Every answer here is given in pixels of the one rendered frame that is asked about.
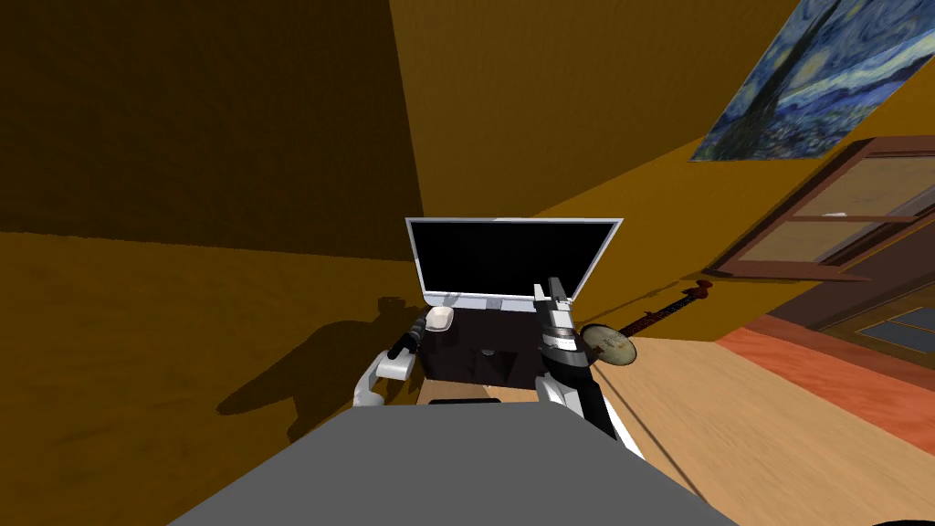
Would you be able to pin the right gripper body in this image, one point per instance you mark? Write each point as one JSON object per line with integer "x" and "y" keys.
{"x": 555, "y": 316}

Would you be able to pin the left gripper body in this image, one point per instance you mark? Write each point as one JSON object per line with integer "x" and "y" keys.
{"x": 407, "y": 340}

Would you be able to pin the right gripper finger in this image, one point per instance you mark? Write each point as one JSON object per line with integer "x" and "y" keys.
{"x": 556, "y": 289}
{"x": 539, "y": 292}

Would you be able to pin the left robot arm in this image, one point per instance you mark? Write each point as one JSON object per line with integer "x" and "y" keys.
{"x": 387, "y": 369}

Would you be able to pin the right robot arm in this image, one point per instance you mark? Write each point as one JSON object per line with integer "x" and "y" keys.
{"x": 577, "y": 383}

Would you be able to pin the white computer mouse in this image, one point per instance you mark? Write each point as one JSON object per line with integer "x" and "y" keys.
{"x": 439, "y": 319}

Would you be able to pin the silver laptop with black screen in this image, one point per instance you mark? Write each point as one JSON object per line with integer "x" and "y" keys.
{"x": 511, "y": 256}

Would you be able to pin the banjo with dark neck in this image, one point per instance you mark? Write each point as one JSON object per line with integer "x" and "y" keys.
{"x": 610, "y": 345}

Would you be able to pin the dark brown desk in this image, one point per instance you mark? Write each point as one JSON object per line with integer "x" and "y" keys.
{"x": 475, "y": 351}

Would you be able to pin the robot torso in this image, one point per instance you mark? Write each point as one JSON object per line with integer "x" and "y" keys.
{"x": 453, "y": 467}

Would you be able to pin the brown framed window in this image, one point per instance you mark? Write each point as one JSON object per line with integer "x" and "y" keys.
{"x": 840, "y": 219}

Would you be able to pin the blue swirling night sky painting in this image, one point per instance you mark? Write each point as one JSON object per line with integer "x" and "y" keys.
{"x": 818, "y": 80}

